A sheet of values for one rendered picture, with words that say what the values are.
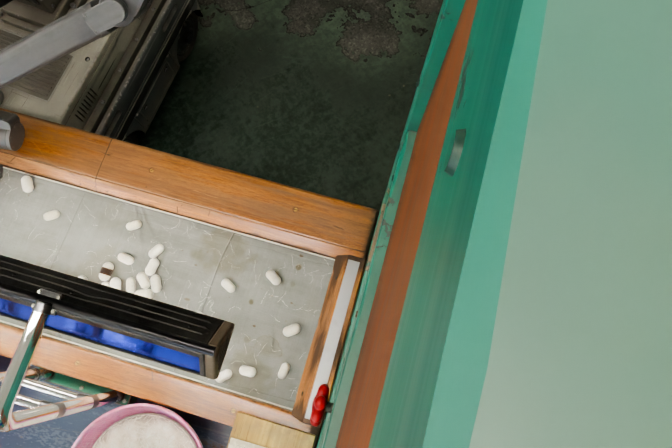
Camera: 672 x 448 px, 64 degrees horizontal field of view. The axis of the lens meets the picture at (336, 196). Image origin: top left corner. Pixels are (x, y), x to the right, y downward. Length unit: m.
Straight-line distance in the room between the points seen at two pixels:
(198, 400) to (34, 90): 1.01
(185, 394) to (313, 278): 0.32
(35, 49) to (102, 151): 0.26
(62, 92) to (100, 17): 0.73
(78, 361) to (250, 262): 0.37
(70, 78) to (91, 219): 0.58
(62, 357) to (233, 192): 0.45
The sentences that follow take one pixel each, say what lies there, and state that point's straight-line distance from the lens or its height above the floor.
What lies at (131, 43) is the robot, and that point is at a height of 0.36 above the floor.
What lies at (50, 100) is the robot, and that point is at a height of 0.47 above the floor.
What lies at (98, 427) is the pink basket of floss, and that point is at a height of 0.75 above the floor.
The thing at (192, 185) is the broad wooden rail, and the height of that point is 0.76.
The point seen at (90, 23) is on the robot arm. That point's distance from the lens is 1.00.
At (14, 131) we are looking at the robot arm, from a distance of 1.22.
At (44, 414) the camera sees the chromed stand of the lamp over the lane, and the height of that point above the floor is 1.01.
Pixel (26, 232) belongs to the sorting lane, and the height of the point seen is 0.74.
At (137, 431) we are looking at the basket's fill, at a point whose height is 0.74.
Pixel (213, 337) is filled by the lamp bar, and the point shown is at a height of 1.10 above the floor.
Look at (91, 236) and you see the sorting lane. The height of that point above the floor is 0.74.
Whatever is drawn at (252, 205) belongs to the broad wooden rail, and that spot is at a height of 0.76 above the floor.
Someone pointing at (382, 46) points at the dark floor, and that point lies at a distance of 2.14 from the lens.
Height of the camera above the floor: 1.84
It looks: 75 degrees down
